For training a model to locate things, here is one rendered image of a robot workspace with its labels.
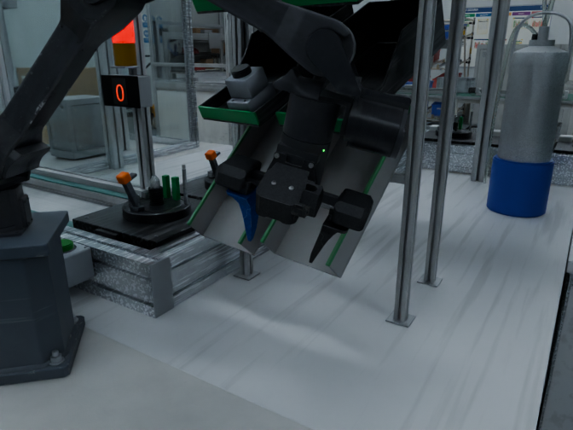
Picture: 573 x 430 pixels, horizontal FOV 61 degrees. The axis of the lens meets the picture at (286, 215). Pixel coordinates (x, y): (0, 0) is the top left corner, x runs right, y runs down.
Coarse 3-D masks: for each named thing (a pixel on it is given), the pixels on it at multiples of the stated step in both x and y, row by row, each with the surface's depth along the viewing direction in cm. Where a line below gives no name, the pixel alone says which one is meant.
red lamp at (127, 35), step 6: (132, 24) 109; (126, 30) 107; (132, 30) 109; (114, 36) 108; (120, 36) 107; (126, 36) 108; (132, 36) 109; (114, 42) 108; (120, 42) 108; (126, 42) 108; (132, 42) 109
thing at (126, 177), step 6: (120, 174) 92; (126, 174) 92; (132, 174) 94; (120, 180) 92; (126, 180) 92; (126, 186) 93; (132, 186) 94; (126, 192) 94; (132, 192) 94; (132, 198) 95; (132, 204) 96; (138, 204) 96
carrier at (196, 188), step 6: (210, 174) 122; (198, 180) 127; (204, 180) 127; (210, 180) 120; (180, 186) 122; (192, 186) 122; (198, 186) 122; (204, 186) 122; (180, 192) 117; (192, 192) 117; (198, 192) 117; (204, 192) 117; (198, 198) 113
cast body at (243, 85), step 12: (240, 72) 70; (252, 72) 71; (264, 72) 73; (228, 84) 72; (240, 84) 71; (252, 84) 71; (264, 84) 73; (240, 96) 72; (252, 96) 71; (264, 96) 74; (240, 108) 72; (252, 108) 72
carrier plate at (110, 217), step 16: (112, 208) 105; (192, 208) 105; (80, 224) 97; (96, 224) 95; (112, 224) 95; (128, 224) 95; (144, 224) 95; (160, 224) 95; (176, 224) 95; (128, 240) 90; (144, 240) 88; (160, 240) 87
